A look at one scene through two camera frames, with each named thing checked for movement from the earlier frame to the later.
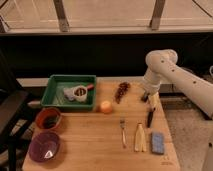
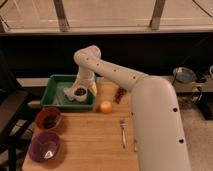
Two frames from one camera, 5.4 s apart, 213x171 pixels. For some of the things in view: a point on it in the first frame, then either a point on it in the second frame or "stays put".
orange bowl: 48,118 stays put
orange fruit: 106,107 stays put
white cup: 80,92 stays put
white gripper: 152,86 → 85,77
